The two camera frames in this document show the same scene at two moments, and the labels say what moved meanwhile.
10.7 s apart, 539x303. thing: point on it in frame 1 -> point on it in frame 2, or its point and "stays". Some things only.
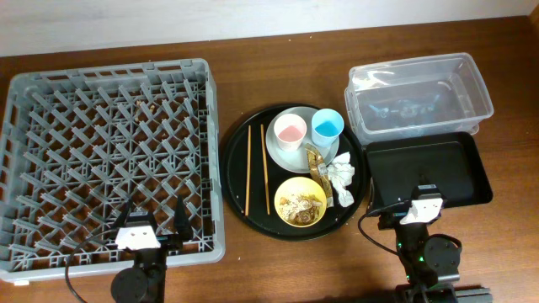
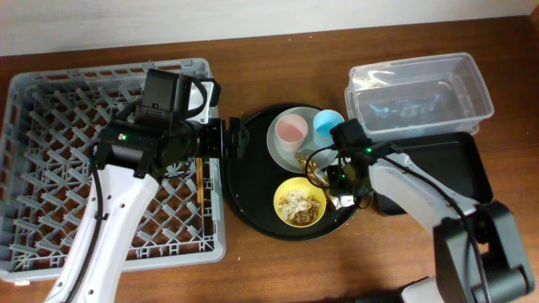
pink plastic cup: x=290 y=130 stays
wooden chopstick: x=247 y=196 -> x=199 y=178
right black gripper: x=387 y=223 -> x=337 y=178
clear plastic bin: x=417 y=98 stays
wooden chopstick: x=265 y=171 -> x=200 y=192
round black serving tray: x=293 y=172 stays
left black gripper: x=169 y=242 -> x=230 y=137
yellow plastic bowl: x=301 y=202 stays
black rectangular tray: x=453 y=162 stays
